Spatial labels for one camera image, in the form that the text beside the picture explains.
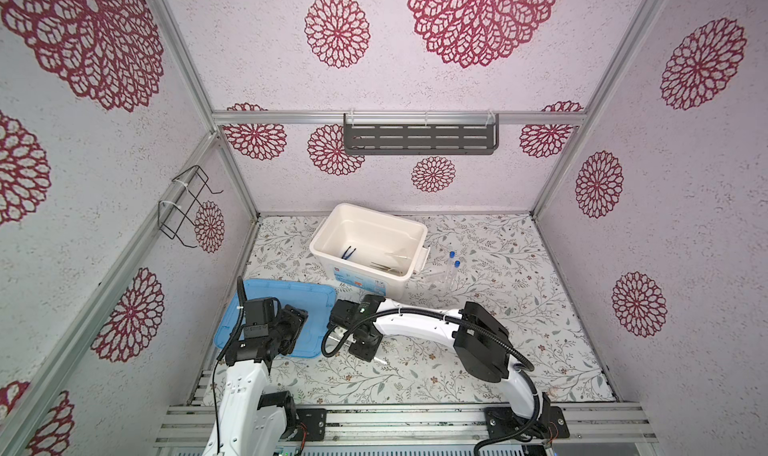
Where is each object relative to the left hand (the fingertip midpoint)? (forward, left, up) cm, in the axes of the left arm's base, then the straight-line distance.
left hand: (305, 324), depth 83 cm
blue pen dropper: (+29, -9, -8) cm, 31 cm away
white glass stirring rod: (-8, -21, -9) cm, 24 cm away
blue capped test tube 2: (+15, -44, +6) cm, 47 cm away
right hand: (-4, -16, -6) cm, 17 cm away
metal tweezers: (+24, -22, -7) cm, 34 cm away
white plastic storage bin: (+30, -18, -6) cm, 35 cm away
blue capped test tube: (+16, -42, +5) cm, 46 cm away
